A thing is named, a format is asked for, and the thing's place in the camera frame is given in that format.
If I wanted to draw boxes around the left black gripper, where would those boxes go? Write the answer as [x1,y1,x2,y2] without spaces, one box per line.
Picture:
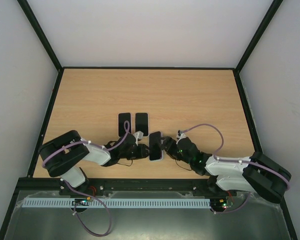
[119,144,154,161]

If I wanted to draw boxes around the light blue phone case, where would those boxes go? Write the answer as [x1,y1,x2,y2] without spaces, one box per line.
[148,132,165,163]

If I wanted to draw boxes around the dark red phone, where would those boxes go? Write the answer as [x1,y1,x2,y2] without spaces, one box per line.
[135,113,150,137]

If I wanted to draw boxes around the black screen phone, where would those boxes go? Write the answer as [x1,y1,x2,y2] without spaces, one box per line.
[118,112,132,138]

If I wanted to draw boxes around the pink phone case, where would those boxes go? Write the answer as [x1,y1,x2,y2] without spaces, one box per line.
[117,112,133,138]

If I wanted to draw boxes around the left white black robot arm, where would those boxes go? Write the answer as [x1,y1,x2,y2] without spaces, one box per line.
[38,130,150,188]

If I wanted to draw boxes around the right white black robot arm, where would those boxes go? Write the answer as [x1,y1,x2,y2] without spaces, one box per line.
[158,134,292,204]

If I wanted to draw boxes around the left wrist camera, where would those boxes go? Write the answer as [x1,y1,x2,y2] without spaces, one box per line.
[133,131,144,141]

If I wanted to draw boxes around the white slotted cable duct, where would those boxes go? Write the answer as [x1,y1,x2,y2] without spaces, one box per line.
[22,197,211,209]

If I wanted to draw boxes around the black aluminium frame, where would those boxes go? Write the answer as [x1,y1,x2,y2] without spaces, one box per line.
[0,0,300,240]

